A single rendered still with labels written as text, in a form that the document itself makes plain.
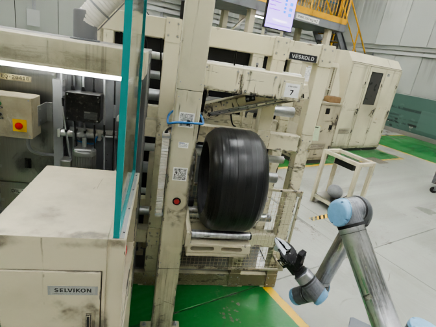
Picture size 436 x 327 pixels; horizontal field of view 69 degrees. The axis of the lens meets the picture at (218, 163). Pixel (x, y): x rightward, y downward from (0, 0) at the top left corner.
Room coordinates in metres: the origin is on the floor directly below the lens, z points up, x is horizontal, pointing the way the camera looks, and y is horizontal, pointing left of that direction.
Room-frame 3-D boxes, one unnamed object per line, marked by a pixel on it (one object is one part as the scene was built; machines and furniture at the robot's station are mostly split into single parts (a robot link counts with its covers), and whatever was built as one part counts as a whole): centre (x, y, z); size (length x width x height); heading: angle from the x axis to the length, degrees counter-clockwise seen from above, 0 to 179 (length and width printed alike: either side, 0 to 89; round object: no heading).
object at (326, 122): (6.46, -1.74, 0.62); 0.91 x 0.58 x 1.25; 124
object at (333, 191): (4.21, -1.74, 0.40); 0.60 x 0.35 x 0.80; 34
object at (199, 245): (1.55, -0.07, 0.84); 0.36 x 0.09 x 0.06; 102
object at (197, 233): (1.55, -0.08, 0.90); 0.35 x 0.05 x 0.05; 102
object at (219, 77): (2.00, -0.11, 1.71); 0.61 x 0.25 x 0.15; 102
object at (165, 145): (1.57, 0.28, 1.19); 0.05 x 0.04 x 0.48; 12
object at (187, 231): (1.65, 0.13, 0.90); 0.40 x 0.03 x 0.10; 12
